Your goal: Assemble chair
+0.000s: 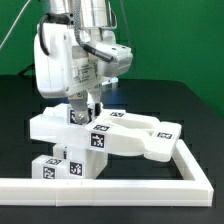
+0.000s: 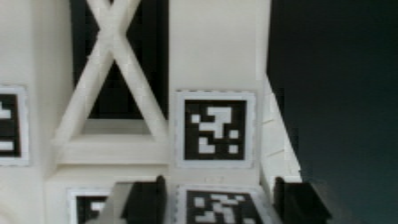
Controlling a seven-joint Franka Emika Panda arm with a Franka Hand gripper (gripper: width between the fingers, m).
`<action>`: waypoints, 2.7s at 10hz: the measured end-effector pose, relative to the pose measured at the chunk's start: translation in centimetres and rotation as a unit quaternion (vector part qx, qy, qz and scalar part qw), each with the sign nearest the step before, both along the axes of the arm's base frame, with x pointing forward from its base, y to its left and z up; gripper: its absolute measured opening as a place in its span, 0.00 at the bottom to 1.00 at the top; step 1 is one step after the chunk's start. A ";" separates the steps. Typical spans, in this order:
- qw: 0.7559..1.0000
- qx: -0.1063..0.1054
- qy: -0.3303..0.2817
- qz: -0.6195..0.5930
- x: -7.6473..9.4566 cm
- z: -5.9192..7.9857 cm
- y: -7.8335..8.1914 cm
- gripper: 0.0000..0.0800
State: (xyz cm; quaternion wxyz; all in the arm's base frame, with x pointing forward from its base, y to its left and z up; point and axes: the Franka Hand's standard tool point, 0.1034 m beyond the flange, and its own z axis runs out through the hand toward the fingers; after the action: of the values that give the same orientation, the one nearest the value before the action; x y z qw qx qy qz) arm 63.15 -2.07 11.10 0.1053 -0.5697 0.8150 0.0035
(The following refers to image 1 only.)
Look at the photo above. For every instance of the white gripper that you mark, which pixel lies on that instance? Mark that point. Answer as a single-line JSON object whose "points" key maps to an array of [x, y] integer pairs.
{"points": [[66, 71]]}

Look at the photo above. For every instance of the white chair back frame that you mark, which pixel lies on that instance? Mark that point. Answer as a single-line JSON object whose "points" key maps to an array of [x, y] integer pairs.
{"points": [[113, 131]]}

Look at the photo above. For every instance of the white chair seat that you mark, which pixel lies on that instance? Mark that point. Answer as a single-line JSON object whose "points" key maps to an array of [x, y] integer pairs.
{"points": [[60, 152]]}

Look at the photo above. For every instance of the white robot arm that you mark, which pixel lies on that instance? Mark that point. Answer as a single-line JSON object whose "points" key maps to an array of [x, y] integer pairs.
{"points": [[89, 19]]}

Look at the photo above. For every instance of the white U-shaped obstacle fence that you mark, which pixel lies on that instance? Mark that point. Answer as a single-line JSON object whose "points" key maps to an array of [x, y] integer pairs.
{"points": [[193, 189]]}

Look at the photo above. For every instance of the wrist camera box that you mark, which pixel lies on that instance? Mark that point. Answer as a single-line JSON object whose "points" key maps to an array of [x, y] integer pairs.
{"points": [[113, 59]]}

